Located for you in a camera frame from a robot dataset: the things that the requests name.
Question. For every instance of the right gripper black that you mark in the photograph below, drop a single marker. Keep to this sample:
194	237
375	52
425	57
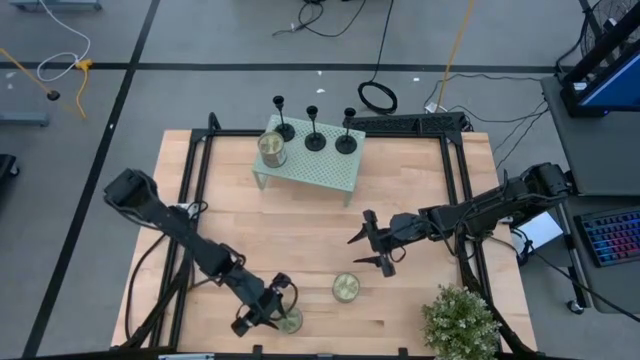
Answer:
382	242

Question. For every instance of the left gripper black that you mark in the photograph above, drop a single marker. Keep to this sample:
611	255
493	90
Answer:
262	307

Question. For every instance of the candle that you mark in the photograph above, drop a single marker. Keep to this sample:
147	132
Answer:
272	145
346	287
294	322

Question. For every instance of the black candlestick holder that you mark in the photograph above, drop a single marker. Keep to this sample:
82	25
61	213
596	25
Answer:
346	145
315	142
285	132

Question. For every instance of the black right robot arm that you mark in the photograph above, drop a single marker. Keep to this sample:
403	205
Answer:
500	202

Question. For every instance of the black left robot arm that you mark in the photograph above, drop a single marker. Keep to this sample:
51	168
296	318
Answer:
170	220

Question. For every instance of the green perforated metal shelf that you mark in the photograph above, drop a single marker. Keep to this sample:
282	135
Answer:
310	170

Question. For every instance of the artificial white-green plant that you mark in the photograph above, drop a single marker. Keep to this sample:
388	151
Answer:
460	320

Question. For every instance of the black perforated metal panel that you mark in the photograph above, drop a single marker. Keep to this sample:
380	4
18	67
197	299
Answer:
400	123

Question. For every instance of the white power adapter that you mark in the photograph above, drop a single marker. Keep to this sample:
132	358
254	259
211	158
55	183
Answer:
431	107

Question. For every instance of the white box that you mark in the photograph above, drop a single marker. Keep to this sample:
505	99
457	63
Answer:
540	230

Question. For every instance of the cart caster wheel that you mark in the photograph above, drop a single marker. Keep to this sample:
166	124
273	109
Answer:
576	306

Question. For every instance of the gray computer cart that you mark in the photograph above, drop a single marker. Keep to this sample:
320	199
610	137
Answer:
590	150

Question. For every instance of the backlit rainbow keyboard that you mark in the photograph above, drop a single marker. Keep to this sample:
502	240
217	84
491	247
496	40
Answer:
612	237

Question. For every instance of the black computer monitor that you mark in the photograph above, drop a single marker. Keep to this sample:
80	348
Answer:
615	90

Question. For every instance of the black caster base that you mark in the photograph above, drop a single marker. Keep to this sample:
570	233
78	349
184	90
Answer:
6	167

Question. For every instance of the gray furniture foot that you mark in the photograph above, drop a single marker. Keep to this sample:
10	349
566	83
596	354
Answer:
55	4
22	119

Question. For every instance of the black floor fan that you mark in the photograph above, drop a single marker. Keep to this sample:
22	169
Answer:
602	15

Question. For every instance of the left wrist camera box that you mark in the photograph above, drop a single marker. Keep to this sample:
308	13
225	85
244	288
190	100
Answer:
281	281

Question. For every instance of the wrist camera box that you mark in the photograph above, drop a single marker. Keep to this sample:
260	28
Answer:
281	281
407	225

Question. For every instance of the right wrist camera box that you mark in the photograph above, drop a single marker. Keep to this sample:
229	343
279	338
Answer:
407	225

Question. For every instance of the black aluminium table frame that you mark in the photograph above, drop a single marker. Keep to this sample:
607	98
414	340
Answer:
197	165

